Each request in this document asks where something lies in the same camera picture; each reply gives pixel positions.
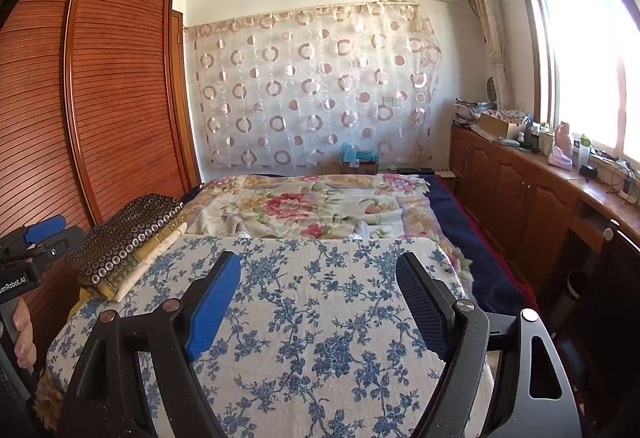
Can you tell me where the pink tissue pack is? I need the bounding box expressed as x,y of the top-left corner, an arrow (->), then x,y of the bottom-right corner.
547,121 -> 573,167

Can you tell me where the small box with blue bag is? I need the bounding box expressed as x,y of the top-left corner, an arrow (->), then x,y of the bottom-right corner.
339,143 -> 379,175

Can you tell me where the pink floral blanket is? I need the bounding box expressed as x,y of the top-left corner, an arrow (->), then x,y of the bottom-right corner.
187,173 -> 473,279

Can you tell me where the gold sunflower-patterned cloth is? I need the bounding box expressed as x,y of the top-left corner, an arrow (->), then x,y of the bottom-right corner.
77,223 -> 176,299

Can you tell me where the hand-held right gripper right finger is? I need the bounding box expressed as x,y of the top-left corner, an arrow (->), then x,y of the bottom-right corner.
395,251 -> 586,438

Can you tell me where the yellow cloth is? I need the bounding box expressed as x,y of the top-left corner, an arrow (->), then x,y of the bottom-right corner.
67,288 -> 98,319

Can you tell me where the open cardboard box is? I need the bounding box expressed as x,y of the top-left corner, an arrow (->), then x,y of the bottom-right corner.
479,111 -> 532,140

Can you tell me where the cream folded cloth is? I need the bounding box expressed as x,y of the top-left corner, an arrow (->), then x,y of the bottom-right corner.
110,221 -> 190,304

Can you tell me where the person's left hand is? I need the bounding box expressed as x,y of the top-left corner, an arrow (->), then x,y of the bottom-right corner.
11,301 -> 37,369

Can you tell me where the beige floral window curtain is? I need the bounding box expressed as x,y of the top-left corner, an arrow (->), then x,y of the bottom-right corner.
462,0 -> 513,111

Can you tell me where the sheer circle-patterned curtain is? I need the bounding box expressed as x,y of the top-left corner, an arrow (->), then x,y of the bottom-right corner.
185,3 -> 443,171

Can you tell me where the navy blue bed sheet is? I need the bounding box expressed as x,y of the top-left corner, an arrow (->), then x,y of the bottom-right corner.
425,175 -> 538,314

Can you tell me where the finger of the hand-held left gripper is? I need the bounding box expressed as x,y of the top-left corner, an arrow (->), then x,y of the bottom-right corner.
22,215 -> 68,245

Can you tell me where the long wooden cabinet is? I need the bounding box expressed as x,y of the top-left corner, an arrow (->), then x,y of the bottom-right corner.
448,123 -> 640,309

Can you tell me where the wooden framed window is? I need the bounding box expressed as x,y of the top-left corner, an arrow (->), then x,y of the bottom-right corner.
510,0 -> 640,169

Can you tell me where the power strip with cables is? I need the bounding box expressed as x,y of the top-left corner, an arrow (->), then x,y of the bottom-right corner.
590,151 -> 640,206

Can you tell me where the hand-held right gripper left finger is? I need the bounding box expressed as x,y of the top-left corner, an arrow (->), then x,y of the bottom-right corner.
57,251 -> 243,438

